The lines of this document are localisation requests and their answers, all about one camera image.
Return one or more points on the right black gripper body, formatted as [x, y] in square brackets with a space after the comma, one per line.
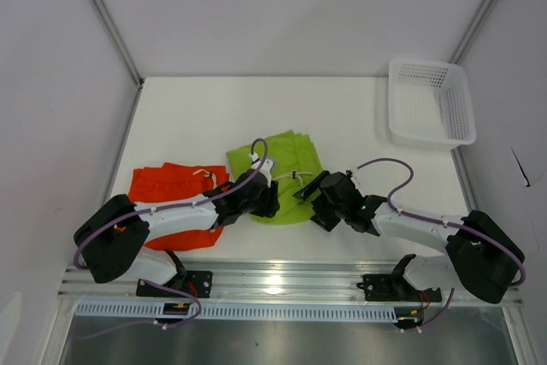
[328, 214]

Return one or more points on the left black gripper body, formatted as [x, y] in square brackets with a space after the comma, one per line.
[264, 203]

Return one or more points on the green shorts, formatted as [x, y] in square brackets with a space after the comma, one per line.
[296, 164]

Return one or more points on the orange shorts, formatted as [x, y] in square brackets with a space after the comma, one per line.
[171, 182]

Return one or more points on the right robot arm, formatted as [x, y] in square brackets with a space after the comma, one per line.
[474, 254]

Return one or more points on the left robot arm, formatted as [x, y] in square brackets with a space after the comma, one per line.
[142, 240]

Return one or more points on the white plastic basket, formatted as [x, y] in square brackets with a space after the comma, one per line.
[429, 104]

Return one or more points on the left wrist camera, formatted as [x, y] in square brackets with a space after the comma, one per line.
[263, 164]

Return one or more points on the aluminium front rail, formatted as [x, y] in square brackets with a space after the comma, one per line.
[272, 281]

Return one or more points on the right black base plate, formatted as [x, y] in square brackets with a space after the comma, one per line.
[392, 288]

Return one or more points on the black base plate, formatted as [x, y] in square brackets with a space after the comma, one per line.
[392, 288]
[196, 283]

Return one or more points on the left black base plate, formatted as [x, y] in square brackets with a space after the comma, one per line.
[196, 283]

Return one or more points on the white slotted cable duct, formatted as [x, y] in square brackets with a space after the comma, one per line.
[250, 311]

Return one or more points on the right aluminium corner post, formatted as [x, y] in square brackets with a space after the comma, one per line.
[472, 30]

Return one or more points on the aluminium corner post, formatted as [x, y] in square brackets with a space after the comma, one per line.
[113, 34]
[472, 30]

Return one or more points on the left aluminium corner post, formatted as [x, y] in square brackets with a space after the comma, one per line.
[113, 34]

